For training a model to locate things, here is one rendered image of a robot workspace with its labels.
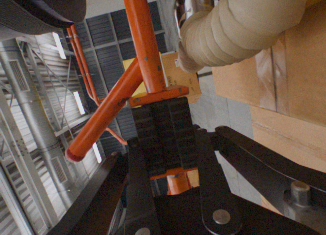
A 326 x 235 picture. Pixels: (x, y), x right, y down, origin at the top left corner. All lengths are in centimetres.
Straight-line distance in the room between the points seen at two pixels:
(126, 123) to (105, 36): 581
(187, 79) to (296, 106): 177
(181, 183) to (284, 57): 17
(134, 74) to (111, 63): 1094
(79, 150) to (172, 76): 179
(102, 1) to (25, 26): 107
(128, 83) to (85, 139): 8
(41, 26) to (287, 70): 26
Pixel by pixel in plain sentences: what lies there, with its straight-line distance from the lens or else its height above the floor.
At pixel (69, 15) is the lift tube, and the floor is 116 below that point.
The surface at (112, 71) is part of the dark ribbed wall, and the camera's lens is 1108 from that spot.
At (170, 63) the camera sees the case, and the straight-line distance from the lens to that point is 202.
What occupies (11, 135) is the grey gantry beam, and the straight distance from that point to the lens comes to 283.
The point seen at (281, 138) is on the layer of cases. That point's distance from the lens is 99.
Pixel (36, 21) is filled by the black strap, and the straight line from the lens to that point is 22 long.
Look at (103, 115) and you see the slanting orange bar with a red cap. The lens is 19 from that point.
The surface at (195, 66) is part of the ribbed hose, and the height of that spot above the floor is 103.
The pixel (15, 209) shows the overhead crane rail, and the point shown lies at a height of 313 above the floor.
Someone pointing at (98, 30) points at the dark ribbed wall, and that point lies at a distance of 1169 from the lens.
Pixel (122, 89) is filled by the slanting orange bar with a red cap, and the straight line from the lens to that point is 18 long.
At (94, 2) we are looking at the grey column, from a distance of 129.
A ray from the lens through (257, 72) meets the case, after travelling 24.
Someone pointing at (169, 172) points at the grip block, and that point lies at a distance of 17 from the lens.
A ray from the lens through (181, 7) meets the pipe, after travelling 18.
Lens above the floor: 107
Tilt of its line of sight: 1 degrees up
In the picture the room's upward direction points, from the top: 103 degrees counter-clockwise
